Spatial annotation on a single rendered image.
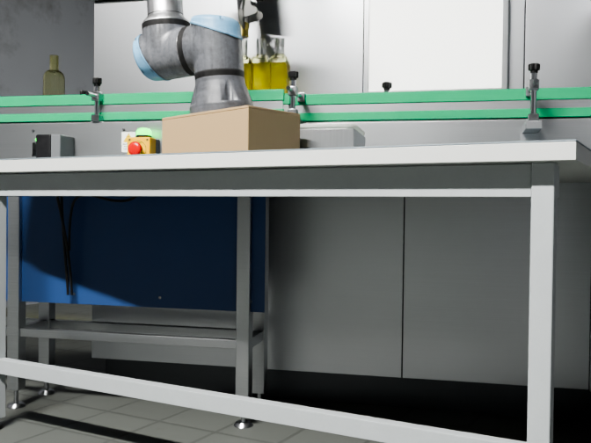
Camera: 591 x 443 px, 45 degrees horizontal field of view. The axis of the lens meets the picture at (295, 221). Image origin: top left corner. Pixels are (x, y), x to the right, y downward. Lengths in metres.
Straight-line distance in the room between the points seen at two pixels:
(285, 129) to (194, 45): 0.28
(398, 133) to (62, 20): 3.44
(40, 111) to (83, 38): 2.93
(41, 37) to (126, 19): 2.44
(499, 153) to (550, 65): 1.00
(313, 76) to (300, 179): 0.83
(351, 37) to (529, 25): 0.53
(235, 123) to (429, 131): 0.68
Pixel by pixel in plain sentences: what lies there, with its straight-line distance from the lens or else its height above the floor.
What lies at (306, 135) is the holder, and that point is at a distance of 1.80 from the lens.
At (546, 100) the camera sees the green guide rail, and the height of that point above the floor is 0.93.
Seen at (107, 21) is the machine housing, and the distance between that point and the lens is 2.61.
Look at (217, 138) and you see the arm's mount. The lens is 1.58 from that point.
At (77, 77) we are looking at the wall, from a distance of 5.16.
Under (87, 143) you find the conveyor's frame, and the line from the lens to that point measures 2.22.
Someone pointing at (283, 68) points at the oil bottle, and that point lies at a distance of 2.16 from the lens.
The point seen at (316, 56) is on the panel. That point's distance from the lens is 2.30.
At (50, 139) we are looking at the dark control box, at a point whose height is 0.82.
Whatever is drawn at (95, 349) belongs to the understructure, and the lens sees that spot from 2.59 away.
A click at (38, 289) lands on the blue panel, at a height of 0.37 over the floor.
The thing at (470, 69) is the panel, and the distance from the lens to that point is 2.25.
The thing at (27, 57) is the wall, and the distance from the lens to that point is 4.89.
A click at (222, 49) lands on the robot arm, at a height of 0.99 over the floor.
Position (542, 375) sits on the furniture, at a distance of 1.37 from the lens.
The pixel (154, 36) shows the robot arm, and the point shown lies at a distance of 1.75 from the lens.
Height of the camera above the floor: 0.63
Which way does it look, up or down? 1 degrees down
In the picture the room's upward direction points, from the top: 1 degrees clockwise
